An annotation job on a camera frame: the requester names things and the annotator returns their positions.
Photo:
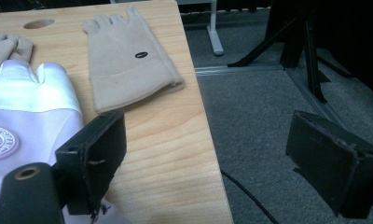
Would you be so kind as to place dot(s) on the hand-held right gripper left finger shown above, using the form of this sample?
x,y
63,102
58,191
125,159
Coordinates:
x,y
94,155

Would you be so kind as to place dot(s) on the metal floor strip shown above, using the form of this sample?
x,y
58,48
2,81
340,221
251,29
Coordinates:
x,y
237,69

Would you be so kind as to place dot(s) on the white metal stand leg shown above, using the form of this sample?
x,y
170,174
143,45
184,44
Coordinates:
x,y
214,34

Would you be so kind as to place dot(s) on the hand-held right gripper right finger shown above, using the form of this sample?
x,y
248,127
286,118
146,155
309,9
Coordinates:
x,y
327,158

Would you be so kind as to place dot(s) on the black tripod stand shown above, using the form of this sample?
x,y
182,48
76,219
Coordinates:
x,y
312,62

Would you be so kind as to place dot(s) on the white satin glove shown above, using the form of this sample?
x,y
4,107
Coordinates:
x,y
26,93

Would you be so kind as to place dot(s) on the beige glove with black label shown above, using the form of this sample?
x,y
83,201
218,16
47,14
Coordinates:
x,y
122,74

